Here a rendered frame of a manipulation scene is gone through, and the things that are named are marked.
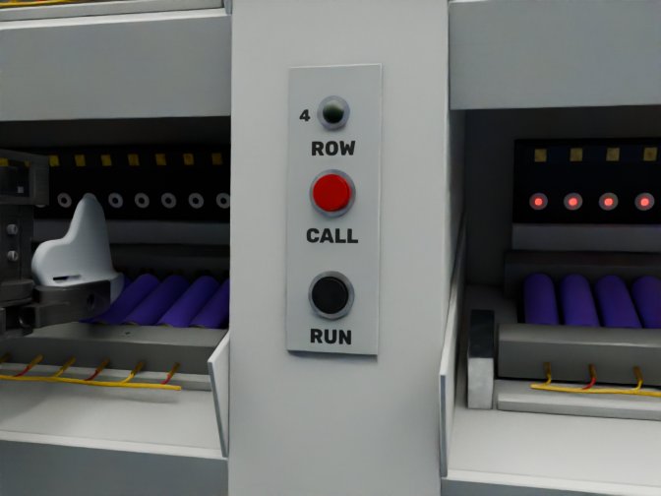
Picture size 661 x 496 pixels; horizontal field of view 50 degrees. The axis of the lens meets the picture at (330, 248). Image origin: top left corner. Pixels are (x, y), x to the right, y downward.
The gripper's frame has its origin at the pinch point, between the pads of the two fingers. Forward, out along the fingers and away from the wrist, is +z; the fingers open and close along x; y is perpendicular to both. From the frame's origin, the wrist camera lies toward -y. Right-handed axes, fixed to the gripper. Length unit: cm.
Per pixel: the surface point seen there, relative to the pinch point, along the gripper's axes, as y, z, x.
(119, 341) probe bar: -2.2, -4.1, -4.7
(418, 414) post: -3.9, -9.2, -20.7
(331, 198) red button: 5.2, -9.5, -17.1
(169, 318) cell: -1.4, -0.9, -6.1
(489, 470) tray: -6.2, -8.7, -23.7
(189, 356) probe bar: -2.9, -4.0, -8.5
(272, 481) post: -7.2, -9.0, -14.4
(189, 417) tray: -5.4, -6.2, -9.4
